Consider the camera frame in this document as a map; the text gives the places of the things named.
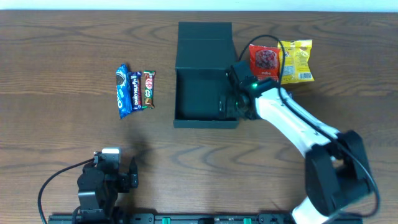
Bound blue Dairy Milk bar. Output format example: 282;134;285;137
130;71;142;111

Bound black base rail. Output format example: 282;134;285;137
48;212;364;224

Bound dark green box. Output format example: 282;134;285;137
173;22;239;129

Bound blue Oreo cookie pack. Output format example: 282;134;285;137
116;64;132;119

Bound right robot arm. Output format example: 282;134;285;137
226;62;379;223

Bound red Hacks candy bag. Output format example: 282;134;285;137
249;44;280;81

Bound yellow snack bag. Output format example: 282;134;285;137
281;39;314;84

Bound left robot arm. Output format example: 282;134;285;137
77;152;139;222

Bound KitKat Milo chunky bar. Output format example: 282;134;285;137
143;70;155;109

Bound blue Eclipse mint tin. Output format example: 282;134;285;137
287;91;294;99

